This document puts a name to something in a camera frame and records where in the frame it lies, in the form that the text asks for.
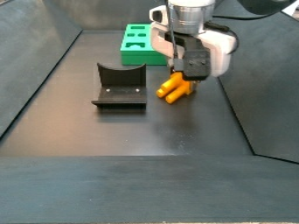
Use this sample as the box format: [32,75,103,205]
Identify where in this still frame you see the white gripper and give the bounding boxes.
[150,4,238,77]

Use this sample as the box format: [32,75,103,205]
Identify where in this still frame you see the yellow three prong object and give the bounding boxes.
[156,72,195,104]

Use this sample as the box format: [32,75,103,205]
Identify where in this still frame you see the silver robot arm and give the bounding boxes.
[150,0,239,81]

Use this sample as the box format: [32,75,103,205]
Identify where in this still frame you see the black curved fixture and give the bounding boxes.
[91,64,147,109]

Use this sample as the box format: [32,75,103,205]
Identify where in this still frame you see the green shape sorter block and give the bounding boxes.
[120,24,166,66]

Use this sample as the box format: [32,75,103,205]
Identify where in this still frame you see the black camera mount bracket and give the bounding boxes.
[164,32,211,81]

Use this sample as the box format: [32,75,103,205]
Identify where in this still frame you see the black cable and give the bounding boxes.
[164,0,182,64]

